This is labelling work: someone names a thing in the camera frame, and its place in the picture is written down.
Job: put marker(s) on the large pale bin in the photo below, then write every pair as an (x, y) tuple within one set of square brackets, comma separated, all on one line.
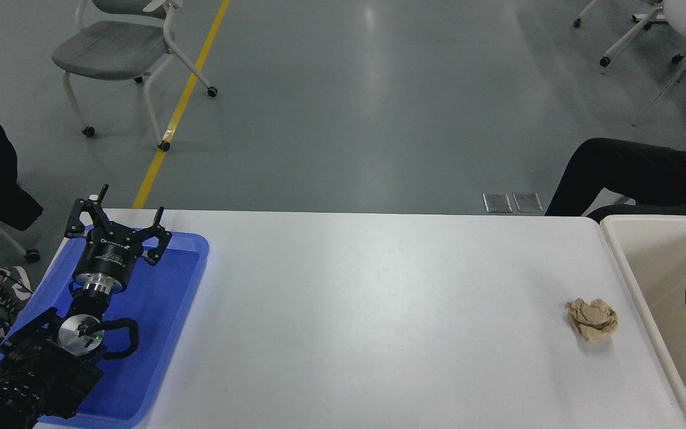
[(664, 333)]

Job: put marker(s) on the crumpled tan paper ball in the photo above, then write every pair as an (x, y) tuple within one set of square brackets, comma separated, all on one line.
[(593, 320)]

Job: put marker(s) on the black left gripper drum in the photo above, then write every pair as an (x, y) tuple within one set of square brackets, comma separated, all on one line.
[(109, 256)]

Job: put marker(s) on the grey wheeled chair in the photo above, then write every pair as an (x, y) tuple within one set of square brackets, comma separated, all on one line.
[(111, 47)]

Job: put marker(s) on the white wheeled chair base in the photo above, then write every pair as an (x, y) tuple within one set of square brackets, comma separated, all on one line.
[(629, 39)]

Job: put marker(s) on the metal floor plate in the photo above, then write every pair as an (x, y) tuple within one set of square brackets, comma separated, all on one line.
[(497, 202), (527, 202)]

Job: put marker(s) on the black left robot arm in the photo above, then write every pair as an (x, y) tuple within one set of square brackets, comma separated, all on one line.
[(39, 369)]

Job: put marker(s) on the blue plastic tray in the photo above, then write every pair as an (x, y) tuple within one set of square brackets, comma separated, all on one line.
[(158, 322)]

